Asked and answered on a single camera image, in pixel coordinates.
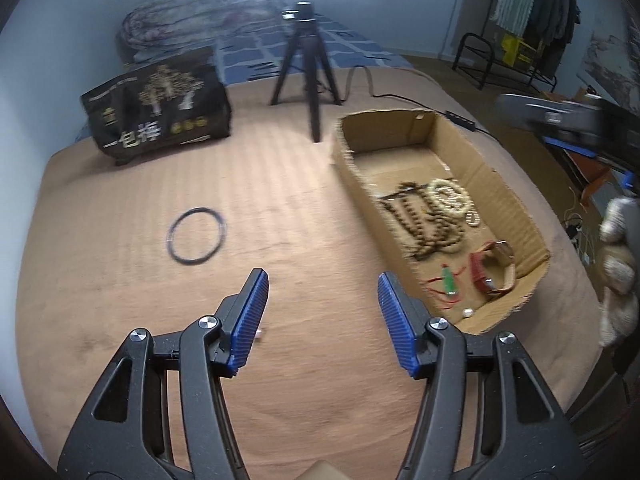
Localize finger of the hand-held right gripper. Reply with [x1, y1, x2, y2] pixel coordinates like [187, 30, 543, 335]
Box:
[494, 92, 568, 135]

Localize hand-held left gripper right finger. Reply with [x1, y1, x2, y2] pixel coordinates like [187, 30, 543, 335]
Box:
[377, 272, 588, 480]

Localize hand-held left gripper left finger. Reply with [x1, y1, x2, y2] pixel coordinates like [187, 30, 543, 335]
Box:
[57, 268, 271, 480]

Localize green pendant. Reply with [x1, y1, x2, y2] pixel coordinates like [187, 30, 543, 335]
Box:
[424, 263, 469, 309]

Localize cardboard box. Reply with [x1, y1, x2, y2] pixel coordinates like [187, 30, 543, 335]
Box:
[332, 109, 552, 336]

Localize black bangle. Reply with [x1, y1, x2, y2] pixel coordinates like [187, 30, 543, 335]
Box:
[166, 206, 227, 265]

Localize wooden bead bracelet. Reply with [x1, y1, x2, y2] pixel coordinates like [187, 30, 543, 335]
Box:
[377, 179, 467, 262]

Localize watch with brown strap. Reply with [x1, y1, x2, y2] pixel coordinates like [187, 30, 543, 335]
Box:
[469, 240, 516, 297]

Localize white bead bracelet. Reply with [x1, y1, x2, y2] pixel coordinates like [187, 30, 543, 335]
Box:
[426, 177, 474, 214]

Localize pearl necklace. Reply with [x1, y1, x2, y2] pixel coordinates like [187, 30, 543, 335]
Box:
[597, 197, 640, 348]

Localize orange cloth covered cabinet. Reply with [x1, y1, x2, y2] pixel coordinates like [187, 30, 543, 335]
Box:
[564, 146, 626, 203]

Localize yellow box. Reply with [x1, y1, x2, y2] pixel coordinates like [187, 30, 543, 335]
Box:
[500, 32, 545, 67]

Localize black clothes rack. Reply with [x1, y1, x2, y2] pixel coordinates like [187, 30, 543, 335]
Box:
[452, 0, 582, 92]

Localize dark hanging clothes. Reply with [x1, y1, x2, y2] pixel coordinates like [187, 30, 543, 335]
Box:
[525, 0, 582, 47]

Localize black tripod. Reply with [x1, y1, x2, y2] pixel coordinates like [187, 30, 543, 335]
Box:
[270, 2, 344, 144]

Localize black printed snack bag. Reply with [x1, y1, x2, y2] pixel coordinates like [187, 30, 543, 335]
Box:
[80, 45, 234, 166]

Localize blue patterned sheet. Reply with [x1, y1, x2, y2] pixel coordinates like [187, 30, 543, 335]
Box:
[214, 9, 417, 87]

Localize rolled quilt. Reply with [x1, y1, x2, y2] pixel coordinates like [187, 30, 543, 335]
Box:
[116, 0, 301, 65]

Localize wall picture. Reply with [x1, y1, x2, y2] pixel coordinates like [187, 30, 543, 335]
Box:
[579, 24, 639, 107]

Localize black power cable with switch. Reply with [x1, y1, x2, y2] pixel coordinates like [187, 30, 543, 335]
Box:
[344, 65, 503, 137]

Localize white cables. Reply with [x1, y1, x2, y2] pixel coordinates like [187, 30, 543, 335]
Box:
[564, 184, 603, 268]

